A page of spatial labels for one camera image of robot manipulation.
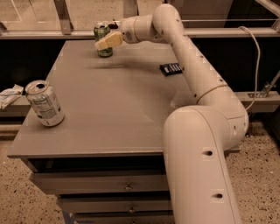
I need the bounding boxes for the grey drawer cabinet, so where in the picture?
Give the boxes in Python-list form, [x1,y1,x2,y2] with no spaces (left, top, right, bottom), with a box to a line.
[7,38,242,224]

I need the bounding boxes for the white 7up can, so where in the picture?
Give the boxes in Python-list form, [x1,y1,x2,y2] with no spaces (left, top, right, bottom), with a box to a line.
[25,80,65,127]

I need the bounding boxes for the grey drawer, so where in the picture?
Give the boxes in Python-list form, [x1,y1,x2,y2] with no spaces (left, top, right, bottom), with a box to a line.
[30,170,168,195]
[74,211,175,224]
[57,194,172,214]

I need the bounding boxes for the top grey drawer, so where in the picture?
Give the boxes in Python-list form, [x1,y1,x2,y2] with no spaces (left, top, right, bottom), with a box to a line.
[30,170,168,195]

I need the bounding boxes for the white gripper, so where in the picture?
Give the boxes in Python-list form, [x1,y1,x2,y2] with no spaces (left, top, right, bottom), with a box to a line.
[94,17,137,50]

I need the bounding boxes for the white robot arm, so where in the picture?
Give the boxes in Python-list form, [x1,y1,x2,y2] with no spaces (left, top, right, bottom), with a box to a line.
[95,3,249,224]

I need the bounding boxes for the crumpled white packet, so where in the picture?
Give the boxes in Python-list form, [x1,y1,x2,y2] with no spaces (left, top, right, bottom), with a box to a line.
[0,84,24,109]

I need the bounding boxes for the dark blue snack bar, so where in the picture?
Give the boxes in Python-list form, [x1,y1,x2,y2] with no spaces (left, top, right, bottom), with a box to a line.
[159,63,182,76]

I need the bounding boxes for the bottom grey drawer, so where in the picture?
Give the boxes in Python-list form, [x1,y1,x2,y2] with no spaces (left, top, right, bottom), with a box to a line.
[74,211,175,224]

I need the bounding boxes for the middle grey drawer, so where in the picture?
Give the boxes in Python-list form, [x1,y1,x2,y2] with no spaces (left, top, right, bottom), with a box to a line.
[57,194,172,214]

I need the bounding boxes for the green soda can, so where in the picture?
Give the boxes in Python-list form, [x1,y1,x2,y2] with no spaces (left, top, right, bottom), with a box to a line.
[94,22,113,58]

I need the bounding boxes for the metal window rail frame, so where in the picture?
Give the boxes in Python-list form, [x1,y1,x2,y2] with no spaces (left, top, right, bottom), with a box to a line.
[0,0,280,39]

